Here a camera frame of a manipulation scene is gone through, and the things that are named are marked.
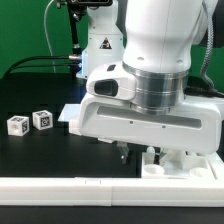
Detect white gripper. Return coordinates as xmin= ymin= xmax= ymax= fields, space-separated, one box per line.
xmin=77 ymin=94 xmax=222 ymax=165

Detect white chair seat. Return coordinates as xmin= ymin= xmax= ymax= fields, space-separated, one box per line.
xmin=141 ymin=146 xmax=224 ymax=180

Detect white cube nut front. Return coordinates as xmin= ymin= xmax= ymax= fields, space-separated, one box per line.
xmin=7 ymin=115 xmax=30 ymax=136

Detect white cube nut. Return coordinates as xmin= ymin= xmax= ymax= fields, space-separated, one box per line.
xmin=7 ymin=115 xmax=30 ymax=136
xmin=32 ymin=110 xmax=53 ymax=130

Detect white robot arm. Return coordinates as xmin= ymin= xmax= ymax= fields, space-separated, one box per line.
xmin=70 ymin=0 xmax=224 ymax=154

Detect white rear chair bar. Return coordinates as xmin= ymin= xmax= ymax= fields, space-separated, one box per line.
xmin=57 ymin=103 xmax=116 ymax=144

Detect white L-shaped fence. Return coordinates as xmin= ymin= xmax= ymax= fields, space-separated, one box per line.
xmin=0 ymin=177 xmax=224 ymax=207

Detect white cube nut left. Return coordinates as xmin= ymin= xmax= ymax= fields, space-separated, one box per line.
xmin=32 ymin=110 xmax=53 ymax=130

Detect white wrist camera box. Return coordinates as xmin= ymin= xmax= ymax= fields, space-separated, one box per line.
xmin=86 ymin=61 xmax=136 ymax=101

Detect black cables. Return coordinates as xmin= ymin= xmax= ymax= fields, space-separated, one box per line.
xmin=6 ymin=55 xmax=83 ymax=76

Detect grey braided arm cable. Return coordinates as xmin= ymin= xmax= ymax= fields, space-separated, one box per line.
xmin=184 ymin=0 xmax=224 ymax=99

